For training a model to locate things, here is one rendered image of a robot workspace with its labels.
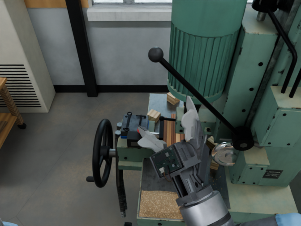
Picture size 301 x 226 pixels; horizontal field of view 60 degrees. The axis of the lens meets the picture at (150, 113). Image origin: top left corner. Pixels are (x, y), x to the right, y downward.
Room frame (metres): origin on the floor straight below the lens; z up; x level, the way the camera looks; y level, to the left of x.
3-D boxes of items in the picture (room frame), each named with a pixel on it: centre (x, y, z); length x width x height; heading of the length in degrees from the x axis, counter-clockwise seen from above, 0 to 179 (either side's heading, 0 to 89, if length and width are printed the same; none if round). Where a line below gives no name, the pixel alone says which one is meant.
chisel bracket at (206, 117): (0.63, -0.16, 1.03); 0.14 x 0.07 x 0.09; 86
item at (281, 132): (0.47, -0.35, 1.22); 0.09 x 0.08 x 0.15; 86
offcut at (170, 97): (0.88, -0.10, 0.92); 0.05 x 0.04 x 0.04; 44
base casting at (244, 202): (0.62, -0.26, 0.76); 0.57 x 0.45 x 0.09; 86
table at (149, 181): (0.63, -0.03, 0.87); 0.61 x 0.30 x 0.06; 176
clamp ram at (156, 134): (0.63, -0.01, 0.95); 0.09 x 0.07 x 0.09; 176
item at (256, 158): (0.46, -0.31, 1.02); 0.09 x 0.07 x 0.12; 176
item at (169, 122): (0.63, -0.07, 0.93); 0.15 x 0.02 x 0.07; 176
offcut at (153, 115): (0.77, -0.01, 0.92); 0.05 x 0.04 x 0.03; 58
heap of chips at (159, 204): (0.38, -0.04, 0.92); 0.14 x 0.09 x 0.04; 86
